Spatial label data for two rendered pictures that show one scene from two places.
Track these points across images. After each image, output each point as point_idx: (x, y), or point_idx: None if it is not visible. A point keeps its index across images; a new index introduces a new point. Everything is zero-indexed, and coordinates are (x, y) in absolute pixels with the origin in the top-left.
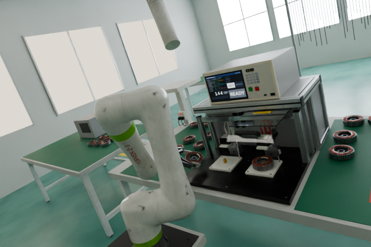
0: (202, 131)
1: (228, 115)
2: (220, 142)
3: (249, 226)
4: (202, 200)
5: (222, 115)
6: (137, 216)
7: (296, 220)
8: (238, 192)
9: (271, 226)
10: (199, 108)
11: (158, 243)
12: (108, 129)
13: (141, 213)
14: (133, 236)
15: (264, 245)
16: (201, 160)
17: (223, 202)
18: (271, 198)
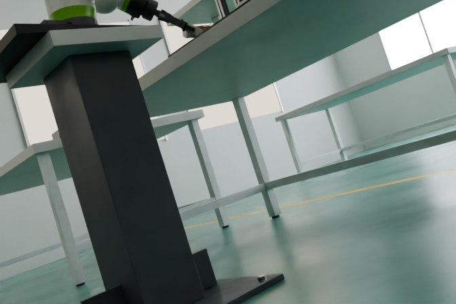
0: (220, 3)
1: None
2: (239, 1)
3: (330, 221)
4: (193, 57)
5: None
6: None
7: None
8: (235, 9)
9: (371, 211)
10: None
11: (85, 19)
12: None
13: None
14: (49, 2)
15: (346, 224)
16: (207, 27)
17: (216, 34)
18: None
